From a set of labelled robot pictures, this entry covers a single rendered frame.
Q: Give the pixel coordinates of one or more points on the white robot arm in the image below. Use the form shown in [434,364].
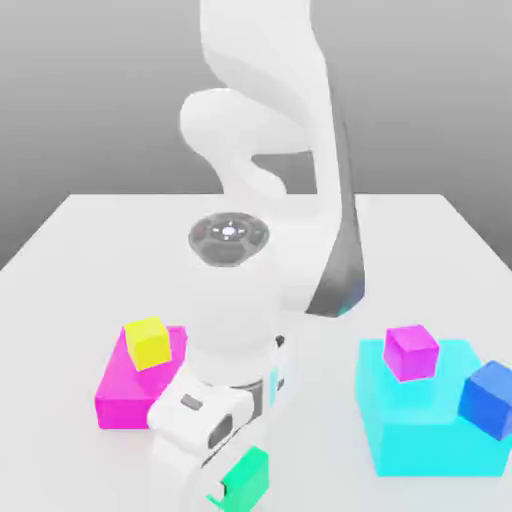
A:
[256,120]

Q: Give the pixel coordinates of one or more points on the small green cube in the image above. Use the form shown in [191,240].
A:
[248,476]

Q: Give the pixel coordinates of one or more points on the small blue cube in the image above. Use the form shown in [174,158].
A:
[488,400]

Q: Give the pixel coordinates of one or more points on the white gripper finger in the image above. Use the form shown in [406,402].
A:
[220,490]

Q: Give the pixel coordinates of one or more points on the large magenta box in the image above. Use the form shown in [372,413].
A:
[120,412]

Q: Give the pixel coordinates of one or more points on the small yellow cube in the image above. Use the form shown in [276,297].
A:
[148,344]

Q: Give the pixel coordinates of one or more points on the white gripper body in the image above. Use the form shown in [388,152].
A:
[180,460]

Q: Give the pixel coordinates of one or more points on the small purple cube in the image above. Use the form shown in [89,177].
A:
[412,356]

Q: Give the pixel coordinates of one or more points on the large cyan box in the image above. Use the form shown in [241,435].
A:
[424,444]

